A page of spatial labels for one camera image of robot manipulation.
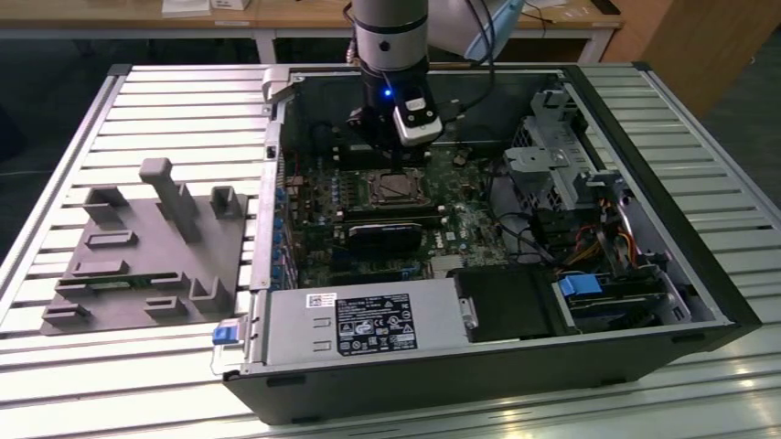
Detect silver CPU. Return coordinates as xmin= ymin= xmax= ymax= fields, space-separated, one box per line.
xmin=377 ymin=174 xmax=419 ymax=197

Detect CPU socket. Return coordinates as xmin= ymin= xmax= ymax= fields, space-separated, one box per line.
xmin=360 ymin=168 xmax=432 ymax=209

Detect pale blue teach pendant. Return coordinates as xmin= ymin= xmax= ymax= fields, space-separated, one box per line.
xmin=463 ymin=0 xmax=526 ymax=60

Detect grey metal drive cage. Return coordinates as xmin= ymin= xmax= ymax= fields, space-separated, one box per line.
xmin=500 ymin=89 xmax=627 ymax=214

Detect black graphics card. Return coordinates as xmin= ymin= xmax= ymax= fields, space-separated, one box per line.
xmin=345 ymin=220 xmax=424 ymax=256

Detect green motherboard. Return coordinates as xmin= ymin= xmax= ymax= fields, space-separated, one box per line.
xmin=276 ymin=136 xmax=514 ymax=290

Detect silver chipset heatsink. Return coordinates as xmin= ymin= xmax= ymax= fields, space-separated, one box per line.
xmin=428 ymin=254 xmax=470 ymax=272

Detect wooden desk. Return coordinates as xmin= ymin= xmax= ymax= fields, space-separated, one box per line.
xmin=0 ymin=0 xmax=627 ymax=65

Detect black disk bay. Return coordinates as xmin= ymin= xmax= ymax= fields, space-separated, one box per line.
xmin=447 ymin=263 xmax=560 ymax=344

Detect grey parts rack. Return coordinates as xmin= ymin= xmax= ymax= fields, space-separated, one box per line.
xmin=36 ymin=156 xmax=252 ymax=338

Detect grey power supply with label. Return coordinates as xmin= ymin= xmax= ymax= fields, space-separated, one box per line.
xmin=240 ymin=285 xmax=475 ymax=367

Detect hard disk in blue carrier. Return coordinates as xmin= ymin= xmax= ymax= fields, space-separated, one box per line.
xmin=551 ymin=270 xmax=694 ymax=335

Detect wooden cabinet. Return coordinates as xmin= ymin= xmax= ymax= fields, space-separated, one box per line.
xmin=600 ymin=0 xmax=781 ymax=121

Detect blue plastic latch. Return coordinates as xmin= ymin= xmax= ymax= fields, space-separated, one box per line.
xmin=209 ymin=320 xmax=241 ymax=348

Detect black PC case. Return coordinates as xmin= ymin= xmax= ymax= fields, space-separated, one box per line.
xmin=220 ymin=61 xmax=765 ymax=426

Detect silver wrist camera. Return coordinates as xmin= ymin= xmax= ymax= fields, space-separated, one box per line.
xmin=391 ymin=96 xmax=443 ymax=148

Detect grey case bracket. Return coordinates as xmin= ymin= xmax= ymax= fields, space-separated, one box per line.
xmin=260 ymin=63 xmax=305 ymax=105

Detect black cable bundle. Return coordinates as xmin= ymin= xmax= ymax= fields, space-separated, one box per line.
xmin=494 ymin=208 xmax=580 ymax=269

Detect yellow red wire bundle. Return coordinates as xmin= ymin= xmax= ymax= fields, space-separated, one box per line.
xmin=563 ymin=221 xmax=646 ymax=271

